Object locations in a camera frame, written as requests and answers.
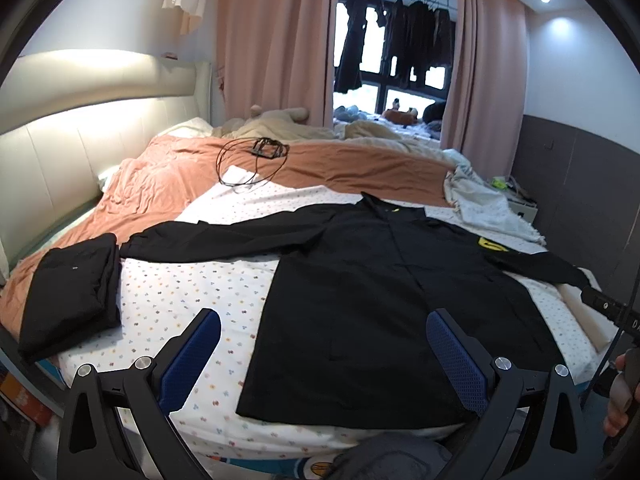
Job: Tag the black wire hanger bundle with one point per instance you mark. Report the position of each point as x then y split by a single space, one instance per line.
262 149

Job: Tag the orange brown blanket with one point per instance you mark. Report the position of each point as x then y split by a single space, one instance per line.
172 172

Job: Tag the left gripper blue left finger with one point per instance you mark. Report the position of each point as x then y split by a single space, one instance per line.
187 359

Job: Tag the white bedside drawer box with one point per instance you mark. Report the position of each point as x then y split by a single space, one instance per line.
520 202

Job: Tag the large black jacket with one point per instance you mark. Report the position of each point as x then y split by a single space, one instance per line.
341 341

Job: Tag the beige plush toy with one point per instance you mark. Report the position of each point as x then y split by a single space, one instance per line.
288 125

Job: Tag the white padded headboard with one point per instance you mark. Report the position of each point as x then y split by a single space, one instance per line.
69 115

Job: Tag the folded black garment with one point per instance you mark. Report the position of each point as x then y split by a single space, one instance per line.
72 297

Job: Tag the white crumpled cloth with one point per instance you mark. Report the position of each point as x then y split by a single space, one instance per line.
483 207

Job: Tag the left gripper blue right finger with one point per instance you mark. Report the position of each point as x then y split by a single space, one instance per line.
529 424

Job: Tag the person right hand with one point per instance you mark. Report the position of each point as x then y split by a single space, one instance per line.
624 390

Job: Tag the grey patterned trouser knee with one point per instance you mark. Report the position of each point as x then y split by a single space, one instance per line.
391 456

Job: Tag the right pink curtain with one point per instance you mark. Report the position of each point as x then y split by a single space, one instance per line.
486 97

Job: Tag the dark hanging clothes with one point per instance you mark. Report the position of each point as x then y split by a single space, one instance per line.
416 38

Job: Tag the polka dot white bed sheet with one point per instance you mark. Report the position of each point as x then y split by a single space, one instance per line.
158 300

